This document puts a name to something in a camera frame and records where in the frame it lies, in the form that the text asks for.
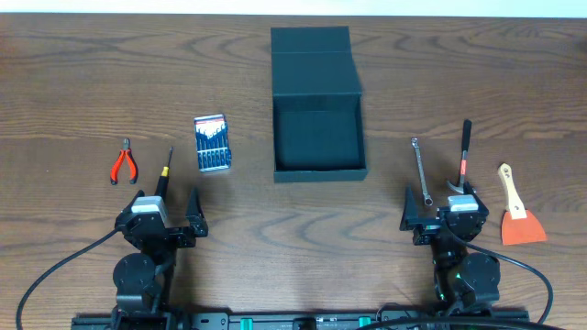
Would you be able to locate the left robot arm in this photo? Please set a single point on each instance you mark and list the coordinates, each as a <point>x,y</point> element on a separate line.
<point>143,279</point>

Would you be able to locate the small claw hammer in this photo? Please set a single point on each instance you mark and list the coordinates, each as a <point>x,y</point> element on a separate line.
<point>465,143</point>

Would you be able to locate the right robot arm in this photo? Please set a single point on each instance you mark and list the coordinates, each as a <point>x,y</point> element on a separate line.
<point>466,282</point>

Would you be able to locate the silver combination wrench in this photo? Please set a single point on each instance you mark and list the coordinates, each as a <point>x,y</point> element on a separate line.
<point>428,201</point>

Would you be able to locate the black yellow screwdriver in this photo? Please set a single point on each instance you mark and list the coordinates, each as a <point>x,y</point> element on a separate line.
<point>163,181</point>

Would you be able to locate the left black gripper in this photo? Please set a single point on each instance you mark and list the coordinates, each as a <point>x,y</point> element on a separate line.
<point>171,234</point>

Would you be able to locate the red handled pliers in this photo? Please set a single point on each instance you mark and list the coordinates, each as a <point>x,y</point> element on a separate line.
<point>125,155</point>

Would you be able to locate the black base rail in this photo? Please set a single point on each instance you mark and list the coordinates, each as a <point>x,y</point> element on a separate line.
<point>226,321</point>

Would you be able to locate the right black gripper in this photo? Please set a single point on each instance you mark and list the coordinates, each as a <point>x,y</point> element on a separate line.
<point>434,232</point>

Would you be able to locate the dark green open box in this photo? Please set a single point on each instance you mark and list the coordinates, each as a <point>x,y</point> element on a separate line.
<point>316,106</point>

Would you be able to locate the orange scraper wooden handle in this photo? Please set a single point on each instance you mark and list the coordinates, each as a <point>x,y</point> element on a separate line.
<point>519,225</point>

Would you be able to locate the blue drill bit case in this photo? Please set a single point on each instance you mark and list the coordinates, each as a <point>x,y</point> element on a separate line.
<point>211,141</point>

